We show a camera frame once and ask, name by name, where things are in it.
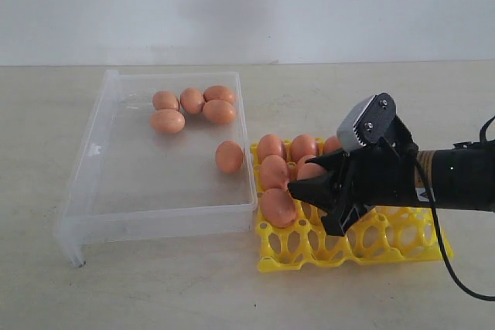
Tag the brown egg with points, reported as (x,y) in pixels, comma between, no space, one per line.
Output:
(310,170)
(192,100)
(219,112)
(331,144)
(278,208)
(219,92)
(303,160)
(167,121)
(229,157)
(164,99)
(274,173)
(302,145)
(271,144)

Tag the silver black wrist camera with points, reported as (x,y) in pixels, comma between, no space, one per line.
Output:
(374,122)

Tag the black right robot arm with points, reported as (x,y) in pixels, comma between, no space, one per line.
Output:
(460,178)

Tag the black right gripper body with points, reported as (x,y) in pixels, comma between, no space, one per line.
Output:
(376,175)

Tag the yellow plastic egg tray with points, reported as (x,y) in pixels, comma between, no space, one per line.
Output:
(386,235)

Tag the clear plastic container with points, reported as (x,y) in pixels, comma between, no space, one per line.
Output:
(131,183)

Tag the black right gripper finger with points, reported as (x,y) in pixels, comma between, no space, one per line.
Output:
(338,167)
(334,195)

